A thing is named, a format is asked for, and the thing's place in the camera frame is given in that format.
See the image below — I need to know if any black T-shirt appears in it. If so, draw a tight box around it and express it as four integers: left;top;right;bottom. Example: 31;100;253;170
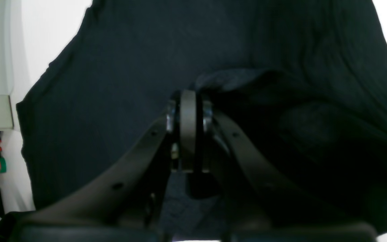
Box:
16;0;387;234

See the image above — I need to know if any green tape roll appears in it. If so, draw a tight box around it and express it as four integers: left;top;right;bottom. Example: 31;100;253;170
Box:
0;157;7;173

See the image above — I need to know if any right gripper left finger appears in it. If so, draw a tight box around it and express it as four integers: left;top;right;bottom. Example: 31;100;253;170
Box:
8;91;198;242

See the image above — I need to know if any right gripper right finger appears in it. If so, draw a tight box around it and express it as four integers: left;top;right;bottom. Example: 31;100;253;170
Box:
201;100;376;242

